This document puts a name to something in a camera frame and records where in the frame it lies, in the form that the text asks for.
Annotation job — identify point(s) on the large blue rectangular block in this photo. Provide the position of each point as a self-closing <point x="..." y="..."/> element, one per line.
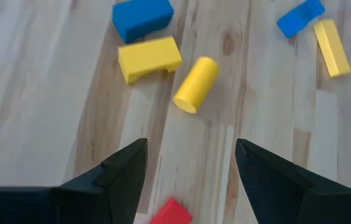
<point x="141" y="18"/>

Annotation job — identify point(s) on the red plank block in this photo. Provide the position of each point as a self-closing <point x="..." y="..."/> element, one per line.
<point x="170" y="214"/>

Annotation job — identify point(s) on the yellow bridge block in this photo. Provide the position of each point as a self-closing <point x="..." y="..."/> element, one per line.
<point x="147" y="57"/>

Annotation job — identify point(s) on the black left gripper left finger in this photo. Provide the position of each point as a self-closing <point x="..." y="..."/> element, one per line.
<point x="116" y="193"/>

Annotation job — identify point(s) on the yellow cylinder block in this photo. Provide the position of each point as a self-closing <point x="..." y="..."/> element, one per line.
<point x="197" y="82"/>

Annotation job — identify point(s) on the yellow plank block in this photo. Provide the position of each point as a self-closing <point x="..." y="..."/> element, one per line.
<point x="331" y="46"/>

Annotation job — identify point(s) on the blue arch block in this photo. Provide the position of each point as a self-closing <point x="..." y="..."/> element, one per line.
<point x="300" y="17"/>

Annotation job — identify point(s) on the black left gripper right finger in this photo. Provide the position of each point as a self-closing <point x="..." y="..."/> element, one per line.
<point x="275" y="193"/>

